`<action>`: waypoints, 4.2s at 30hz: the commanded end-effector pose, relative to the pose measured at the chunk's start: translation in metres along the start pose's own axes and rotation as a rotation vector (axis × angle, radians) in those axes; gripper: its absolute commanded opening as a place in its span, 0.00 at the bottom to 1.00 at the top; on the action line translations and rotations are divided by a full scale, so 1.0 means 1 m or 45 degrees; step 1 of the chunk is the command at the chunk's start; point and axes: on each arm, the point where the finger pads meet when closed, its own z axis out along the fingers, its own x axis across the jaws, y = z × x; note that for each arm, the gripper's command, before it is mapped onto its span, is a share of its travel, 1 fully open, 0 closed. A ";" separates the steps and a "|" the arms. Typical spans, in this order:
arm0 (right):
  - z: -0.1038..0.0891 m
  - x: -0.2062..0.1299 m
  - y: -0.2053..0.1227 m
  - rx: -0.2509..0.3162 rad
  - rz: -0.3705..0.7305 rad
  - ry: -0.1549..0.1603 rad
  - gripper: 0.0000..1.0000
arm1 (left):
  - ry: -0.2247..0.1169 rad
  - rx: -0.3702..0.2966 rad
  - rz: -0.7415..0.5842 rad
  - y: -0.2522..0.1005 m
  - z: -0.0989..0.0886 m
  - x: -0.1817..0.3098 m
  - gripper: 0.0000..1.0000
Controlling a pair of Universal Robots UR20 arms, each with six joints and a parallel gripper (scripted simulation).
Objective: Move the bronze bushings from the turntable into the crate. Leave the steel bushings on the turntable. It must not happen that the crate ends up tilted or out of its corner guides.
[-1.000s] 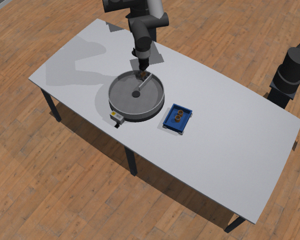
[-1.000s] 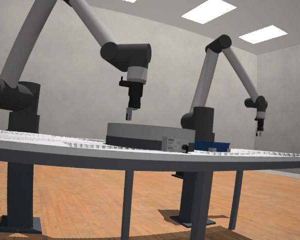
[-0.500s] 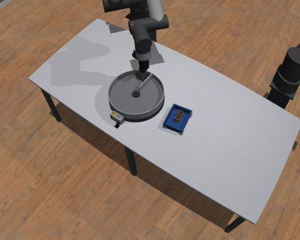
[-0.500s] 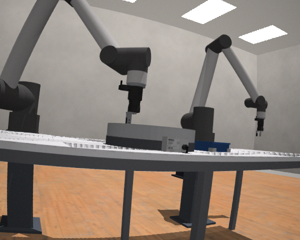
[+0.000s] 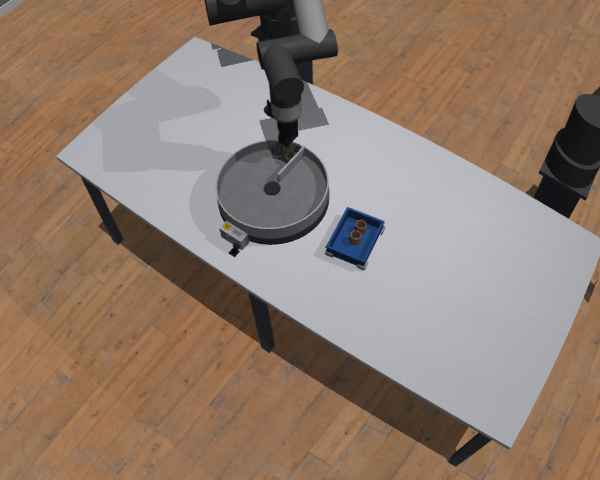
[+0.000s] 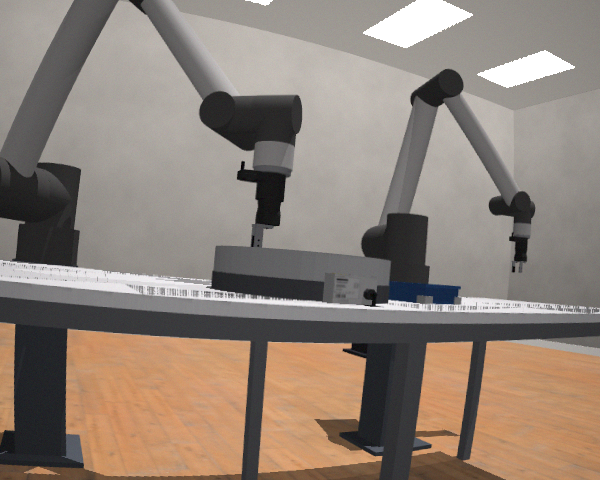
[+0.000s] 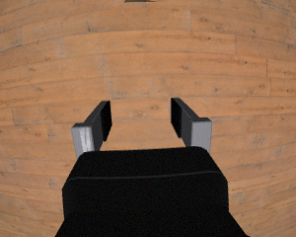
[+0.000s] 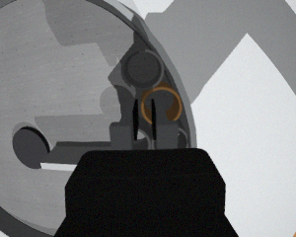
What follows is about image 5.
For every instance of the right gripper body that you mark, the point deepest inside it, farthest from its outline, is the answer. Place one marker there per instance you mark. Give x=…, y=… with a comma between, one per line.
x=287, y=121

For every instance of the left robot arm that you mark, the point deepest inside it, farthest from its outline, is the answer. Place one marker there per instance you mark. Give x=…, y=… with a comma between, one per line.
x=574, y=157

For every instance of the blue open tray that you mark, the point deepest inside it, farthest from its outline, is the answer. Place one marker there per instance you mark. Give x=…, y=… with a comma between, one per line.
x=339, y=244

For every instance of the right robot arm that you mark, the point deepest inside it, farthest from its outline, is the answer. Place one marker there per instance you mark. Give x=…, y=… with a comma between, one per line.
x=311, y=39

